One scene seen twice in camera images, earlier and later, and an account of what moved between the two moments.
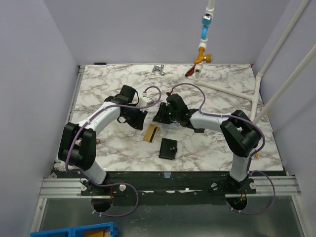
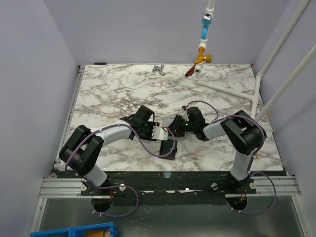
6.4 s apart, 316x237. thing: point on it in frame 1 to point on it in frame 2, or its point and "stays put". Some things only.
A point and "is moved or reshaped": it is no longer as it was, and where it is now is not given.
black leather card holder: x=168 y=149 stays put
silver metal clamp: x=158 y=68 stays put
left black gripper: x=138 y=123 to x=148 y=138
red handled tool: x=191 y=71 stays put
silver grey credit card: x=173 y=126 is moved or reshaped
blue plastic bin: x=101 y=230 stays put
